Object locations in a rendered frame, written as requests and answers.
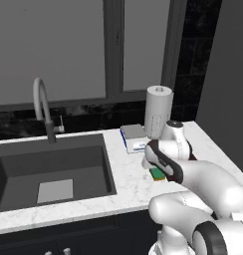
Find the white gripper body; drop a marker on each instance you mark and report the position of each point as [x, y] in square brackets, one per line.
[146, 163]

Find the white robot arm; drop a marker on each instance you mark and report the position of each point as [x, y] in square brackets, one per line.
[213, 186]

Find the green and yellow sponge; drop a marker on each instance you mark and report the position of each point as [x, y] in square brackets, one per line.
[157, 174]

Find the grey white blue box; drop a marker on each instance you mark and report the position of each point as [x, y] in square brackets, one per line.
[133, 136]

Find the white paper towel roll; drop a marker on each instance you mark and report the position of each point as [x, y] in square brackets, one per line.
[157, 109]

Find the dark grey sink basin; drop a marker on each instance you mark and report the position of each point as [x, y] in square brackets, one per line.
[50, 172]

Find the dark navy cupboard front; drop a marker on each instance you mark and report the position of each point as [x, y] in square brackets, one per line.
[77, 235]

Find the grey tall cupboard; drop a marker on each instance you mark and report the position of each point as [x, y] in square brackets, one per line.
[226, 83]

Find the grey framed window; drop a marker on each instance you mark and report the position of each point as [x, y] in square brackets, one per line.
[110, 50]

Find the grey curved tap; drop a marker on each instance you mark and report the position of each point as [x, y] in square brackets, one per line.
[40, 99]

